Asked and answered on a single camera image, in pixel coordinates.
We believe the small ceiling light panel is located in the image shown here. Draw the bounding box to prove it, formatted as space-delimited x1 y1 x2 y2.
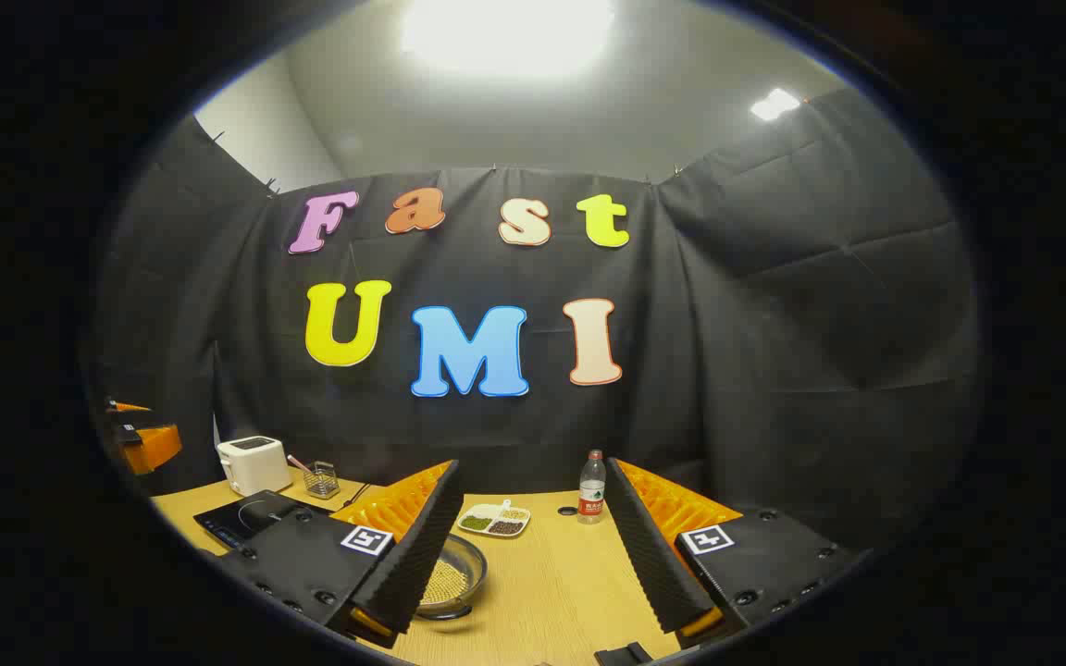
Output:
750 88 802 122

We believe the steel pot with black handle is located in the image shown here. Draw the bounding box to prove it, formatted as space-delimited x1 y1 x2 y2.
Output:
417 534 488 621

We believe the small wire mesh basket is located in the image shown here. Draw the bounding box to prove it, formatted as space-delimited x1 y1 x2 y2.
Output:
304 461 341 500

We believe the white divided dish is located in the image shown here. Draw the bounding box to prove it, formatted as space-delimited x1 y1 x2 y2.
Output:
456 500 532 538

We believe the pile of soybeans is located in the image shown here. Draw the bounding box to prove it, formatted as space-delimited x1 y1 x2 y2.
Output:
422 558 471 607

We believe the black induction cooktop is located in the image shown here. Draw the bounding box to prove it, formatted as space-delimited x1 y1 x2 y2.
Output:
193 491 335 553

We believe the white toaster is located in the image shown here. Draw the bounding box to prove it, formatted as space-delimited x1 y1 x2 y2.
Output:
217 436 293 497

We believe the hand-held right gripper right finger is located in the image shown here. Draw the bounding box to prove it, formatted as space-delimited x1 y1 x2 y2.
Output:
605 457 867 639

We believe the clear water bottle red label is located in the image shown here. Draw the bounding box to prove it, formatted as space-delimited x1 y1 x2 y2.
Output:
577 450 607 525

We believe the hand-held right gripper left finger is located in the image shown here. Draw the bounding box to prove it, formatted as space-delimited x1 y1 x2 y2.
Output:
218 460 465 648

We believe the large ceiling light panel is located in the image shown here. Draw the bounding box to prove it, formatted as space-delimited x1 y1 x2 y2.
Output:
401 0 617 80

